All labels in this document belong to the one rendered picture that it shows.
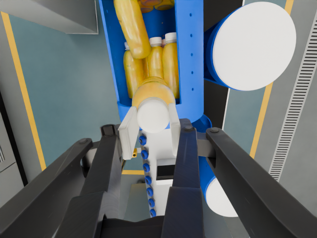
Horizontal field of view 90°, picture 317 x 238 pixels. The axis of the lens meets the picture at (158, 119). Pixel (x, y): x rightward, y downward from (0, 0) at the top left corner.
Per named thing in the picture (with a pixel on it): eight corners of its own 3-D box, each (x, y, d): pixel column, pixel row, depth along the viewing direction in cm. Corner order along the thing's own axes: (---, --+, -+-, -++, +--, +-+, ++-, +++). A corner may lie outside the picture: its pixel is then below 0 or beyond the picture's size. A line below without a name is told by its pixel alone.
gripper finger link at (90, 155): (117, 165, 12) (78, 168, 12) (129, 136, 17) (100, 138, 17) (113, 148, 11) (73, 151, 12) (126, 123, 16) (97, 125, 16)
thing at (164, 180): (156, 163, 82) (156, 185, 67) (156, 157, 80) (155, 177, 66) (176, 162, 81) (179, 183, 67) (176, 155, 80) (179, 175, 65)
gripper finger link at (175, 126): (171, 124, 13) (180, 123, 13) (168, 103, 19) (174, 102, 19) (173, 157, 14) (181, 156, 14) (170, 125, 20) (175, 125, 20)
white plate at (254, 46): (286, -18, 48) (283, -16, 49) (200, 29, 52) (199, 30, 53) (304, 68, 56) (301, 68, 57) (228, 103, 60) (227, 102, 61)
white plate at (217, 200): (246, 223, 80) (245, 221, 81) (278, 181, 71) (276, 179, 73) (196, 208, 77) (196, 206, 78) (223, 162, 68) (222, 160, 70)
